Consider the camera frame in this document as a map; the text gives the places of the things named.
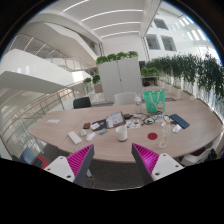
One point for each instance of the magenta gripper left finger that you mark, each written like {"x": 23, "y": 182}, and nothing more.
{"x": 74, "y": 167}

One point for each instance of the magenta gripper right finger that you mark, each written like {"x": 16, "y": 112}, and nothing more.
{"x": 153, "y": 166}

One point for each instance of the clear plastic water bottle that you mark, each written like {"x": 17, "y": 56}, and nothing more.
{"x": 166, "y": 130}

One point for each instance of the red round coaster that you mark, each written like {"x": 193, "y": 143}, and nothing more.
{"x": 152, "y": 136}

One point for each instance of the white power adapter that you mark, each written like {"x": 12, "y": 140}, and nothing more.
{"x": 74, "y": 137}

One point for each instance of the white computer mouse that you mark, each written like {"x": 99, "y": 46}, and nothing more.
{"x": 90, "y": 136}

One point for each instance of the small red black device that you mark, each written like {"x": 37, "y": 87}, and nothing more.
{"x": 86, "y": 125}

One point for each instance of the white paper cup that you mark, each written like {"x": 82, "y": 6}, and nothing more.
{"x": 122, "y": 133}

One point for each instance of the colourful sticker card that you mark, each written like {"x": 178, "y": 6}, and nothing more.
{"x": 134, "y": 123}

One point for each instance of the blue marker pen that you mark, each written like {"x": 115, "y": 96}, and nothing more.
{"x": 103, "y": 132}

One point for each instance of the white small box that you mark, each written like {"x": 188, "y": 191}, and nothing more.
{"x": 177, "y": 128}

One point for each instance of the white paper sheet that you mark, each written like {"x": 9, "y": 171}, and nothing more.
{"x": 53, "y": 121}

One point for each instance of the dark blue notebook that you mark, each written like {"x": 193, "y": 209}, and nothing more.
{"x": 180, "y": 121}

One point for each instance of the open cardboard box papers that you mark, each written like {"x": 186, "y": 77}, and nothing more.
{"x": 115, "y": 119}

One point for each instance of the black office chair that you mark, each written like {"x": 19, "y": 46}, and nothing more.
{"x": 81, "y": 103}

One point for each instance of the green tote bag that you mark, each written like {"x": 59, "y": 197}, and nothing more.
{"x": 155, "y": 101}

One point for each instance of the clear bottle white cap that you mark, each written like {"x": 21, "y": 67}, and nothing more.
{"x": 138, "y": 102}

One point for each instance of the white office chair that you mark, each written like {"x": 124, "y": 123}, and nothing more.
{"x": 124, "y": 98}

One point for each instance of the white cabinet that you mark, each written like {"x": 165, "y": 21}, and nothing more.
{"x": 119, "y": 77}

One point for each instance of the hanging green plant row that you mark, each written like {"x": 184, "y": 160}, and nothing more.
{"x": 207, "y": 72}

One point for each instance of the plants atop cabinet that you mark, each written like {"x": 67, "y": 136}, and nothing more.
{"x": 116, "y": 57}

